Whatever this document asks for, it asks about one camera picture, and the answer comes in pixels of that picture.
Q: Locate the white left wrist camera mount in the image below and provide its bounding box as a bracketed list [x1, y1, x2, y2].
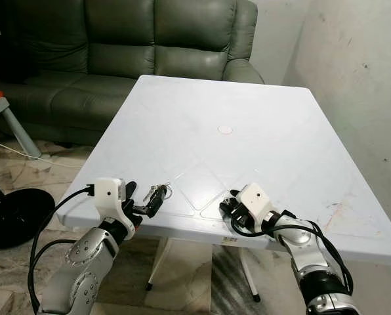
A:
[93, 177, 136, 224]

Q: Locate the green leather sofa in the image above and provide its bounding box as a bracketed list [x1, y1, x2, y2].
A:
[0, 0, 266, 147]

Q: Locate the white plastic table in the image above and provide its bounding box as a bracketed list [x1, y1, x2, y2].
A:
[56, 74, 391, 304]

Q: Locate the black round stand base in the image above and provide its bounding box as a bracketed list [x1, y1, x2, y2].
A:
[0, 188, 56, 249]

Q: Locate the thin white floor cable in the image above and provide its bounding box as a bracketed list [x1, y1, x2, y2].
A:
[0, 137, 82, 171]

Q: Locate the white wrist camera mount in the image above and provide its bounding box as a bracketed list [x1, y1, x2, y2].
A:
[236, 183, 279, 222]
[93, 177, 136, 224]

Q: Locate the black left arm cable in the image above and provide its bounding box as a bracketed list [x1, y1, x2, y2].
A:
[28, 186, 95, 314]

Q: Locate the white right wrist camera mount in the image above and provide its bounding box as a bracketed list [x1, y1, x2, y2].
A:
[236, 183, 279, 222]

